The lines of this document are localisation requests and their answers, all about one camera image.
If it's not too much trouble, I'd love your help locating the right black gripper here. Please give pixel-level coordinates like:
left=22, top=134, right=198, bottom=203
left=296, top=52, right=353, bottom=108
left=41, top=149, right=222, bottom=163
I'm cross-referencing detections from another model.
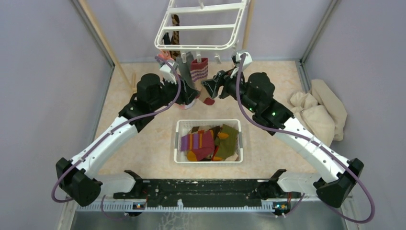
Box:
left=202, top=65, right=259, bottom=114

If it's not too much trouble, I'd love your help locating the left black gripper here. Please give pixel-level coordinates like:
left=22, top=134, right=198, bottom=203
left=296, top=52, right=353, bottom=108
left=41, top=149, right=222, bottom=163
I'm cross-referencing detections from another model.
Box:
left=150, top=73, right=199, bottom=111

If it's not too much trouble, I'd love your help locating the maroon striped beige sock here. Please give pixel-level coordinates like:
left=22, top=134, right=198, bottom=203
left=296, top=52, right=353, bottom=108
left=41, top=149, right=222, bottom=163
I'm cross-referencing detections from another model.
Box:
left=190, top=57, right=215, bottom=105

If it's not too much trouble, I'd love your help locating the white plastic basket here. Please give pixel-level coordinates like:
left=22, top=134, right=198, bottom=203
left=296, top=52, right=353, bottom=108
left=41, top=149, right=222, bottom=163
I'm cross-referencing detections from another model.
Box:
left=174, top=119, right=243, bottom=164

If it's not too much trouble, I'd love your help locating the purple maroon striped sock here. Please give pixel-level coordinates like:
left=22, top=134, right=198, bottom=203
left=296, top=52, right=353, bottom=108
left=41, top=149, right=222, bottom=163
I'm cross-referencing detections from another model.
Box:
left=180, top=130, right=215, bottom=161

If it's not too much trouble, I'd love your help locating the olive green striped sock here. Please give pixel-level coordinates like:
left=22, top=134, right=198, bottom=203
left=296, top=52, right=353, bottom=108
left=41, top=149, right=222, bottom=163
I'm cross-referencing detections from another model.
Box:
left=212, top=124, right=239, bottom=161

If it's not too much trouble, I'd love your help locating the white plastic sock hanger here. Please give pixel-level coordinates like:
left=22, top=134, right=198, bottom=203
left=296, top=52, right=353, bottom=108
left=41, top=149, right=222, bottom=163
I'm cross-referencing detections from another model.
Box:
left=154, top=0, right=250, bottom=62

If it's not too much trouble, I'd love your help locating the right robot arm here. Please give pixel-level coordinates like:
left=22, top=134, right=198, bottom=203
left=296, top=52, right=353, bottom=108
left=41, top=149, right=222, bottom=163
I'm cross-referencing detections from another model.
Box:
left=202, top=71, right=371, bottom=208

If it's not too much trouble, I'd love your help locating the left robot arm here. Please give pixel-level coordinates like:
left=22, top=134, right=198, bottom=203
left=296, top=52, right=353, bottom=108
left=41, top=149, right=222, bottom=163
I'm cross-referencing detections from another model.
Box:
left=56, top=73, right=198, bottom=207

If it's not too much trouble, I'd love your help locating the wooden hanger rack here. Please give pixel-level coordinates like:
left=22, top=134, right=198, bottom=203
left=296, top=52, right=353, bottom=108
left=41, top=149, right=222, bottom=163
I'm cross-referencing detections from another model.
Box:
left=75, top=0, right=255, bottom=93

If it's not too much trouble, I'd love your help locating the pink patterned sock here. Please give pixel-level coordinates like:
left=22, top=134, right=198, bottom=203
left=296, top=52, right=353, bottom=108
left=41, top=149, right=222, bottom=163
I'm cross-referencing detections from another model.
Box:
left=157, top=50, right=195, bottom=110

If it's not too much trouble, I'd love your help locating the grey sock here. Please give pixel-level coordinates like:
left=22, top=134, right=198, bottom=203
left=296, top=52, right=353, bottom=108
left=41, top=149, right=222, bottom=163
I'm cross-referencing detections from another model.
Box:
left=176, top=51, right=196, bottom=90

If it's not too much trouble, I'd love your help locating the brown argyle sock in basket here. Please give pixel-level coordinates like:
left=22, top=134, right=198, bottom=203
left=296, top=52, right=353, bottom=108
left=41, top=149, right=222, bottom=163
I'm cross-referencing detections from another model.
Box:
left=188, top=126, right=222, bottom=138

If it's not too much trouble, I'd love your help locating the brown argyle hanging sock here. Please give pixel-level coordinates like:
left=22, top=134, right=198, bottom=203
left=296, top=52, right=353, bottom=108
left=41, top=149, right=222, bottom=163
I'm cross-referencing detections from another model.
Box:
left=170, top=14, right=180, bottom=59

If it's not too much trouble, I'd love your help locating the black hanging sock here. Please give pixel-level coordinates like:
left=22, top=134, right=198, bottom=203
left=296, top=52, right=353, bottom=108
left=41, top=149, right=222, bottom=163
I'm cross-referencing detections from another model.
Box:
left=162, top=33, right=171, bottom=45

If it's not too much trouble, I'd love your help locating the beige crumpled cloth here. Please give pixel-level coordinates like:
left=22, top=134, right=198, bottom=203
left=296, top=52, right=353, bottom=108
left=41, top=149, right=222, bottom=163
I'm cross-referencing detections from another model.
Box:
left=289, top=79, right=348, bottom=146

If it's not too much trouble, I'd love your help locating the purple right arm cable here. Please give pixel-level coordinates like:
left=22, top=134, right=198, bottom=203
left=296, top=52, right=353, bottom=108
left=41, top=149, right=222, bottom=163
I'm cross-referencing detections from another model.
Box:
left=236, top=53, right=376, bottom=224

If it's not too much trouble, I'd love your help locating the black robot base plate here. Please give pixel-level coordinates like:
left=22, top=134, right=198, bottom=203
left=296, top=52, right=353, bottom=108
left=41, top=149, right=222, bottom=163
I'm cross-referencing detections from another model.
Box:
left=113, top=179, right=301, bottom=216

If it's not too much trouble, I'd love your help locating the aluminium frame rail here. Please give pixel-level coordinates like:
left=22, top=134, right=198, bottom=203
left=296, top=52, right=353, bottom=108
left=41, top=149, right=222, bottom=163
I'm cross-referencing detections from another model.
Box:
left=58, top=179, right=362, bottom=230

